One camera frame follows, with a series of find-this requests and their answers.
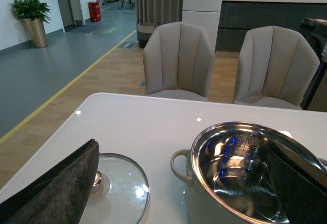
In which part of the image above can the beige upholstered chair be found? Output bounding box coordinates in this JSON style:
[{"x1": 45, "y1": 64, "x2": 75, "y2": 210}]
[
  {"x1": 143, "y1": 22, "x2": 215, "y2": 102},
  {"x1": 232, "y1": 26, "x2": 313, "y2": 110}
]

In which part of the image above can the right beige upholstered chair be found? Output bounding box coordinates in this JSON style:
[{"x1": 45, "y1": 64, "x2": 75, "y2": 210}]
[{"x1": 232, "y1": 26, "x2": 313, "y2": 110}]

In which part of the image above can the red fire extinguisher box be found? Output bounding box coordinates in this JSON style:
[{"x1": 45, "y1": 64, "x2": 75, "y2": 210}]
[{"x1": 88, "y1": 1, "x2": 101, "y2": 22}]

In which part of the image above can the potted green plant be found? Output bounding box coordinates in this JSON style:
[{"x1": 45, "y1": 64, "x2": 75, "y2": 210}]
[{"x1": 11, "y1": 0, "x2": 50, "y2": 48}]

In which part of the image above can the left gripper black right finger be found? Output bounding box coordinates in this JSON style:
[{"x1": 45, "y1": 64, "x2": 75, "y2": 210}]
[{"x1": 266, "y1": 143, "x2": 326, "y2": 223}]

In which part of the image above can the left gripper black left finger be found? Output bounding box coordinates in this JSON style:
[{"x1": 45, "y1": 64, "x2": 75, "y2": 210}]
[{"x1": 1, "y1": 139, "x2": 99, "y2": 223}]

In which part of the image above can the grey curtain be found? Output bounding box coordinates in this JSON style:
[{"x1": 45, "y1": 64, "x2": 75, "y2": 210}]
[{"x1": 135, "y1": 0, "x2": 183, "y2": 24}]

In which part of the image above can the glass pot lid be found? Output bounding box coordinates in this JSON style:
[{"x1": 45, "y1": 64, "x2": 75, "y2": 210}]
[{"x1": 80, "y1": 153, "x2": 149, "y2": 223}]

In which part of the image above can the dark kitchen counter cabinet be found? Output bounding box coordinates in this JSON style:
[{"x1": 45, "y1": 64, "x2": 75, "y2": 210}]
[{"x1": 215, "y1": 0, "x2": 326, "y2": 52}]

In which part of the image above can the white electric cooking pot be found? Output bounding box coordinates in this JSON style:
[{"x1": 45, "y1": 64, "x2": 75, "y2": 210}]
[{"x1": 173, "y1": 121, "x2": 326, "y2": 223}]

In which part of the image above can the woven laundry basket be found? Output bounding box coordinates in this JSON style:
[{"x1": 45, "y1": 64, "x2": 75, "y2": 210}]
[{"x1": 137, "y1": 19, "x2": 159, "y2": 48}]

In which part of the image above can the left beige upholstered chair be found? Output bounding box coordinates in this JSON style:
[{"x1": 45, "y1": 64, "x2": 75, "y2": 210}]
[{"x1": 143, "y1": 22, "x2": 215, "y2": 102}]

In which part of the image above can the white pillar column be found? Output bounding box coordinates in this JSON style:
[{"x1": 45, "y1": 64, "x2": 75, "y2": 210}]
[{"x1": 182, "y1": 0, "x2": 222, "y2": 47}]

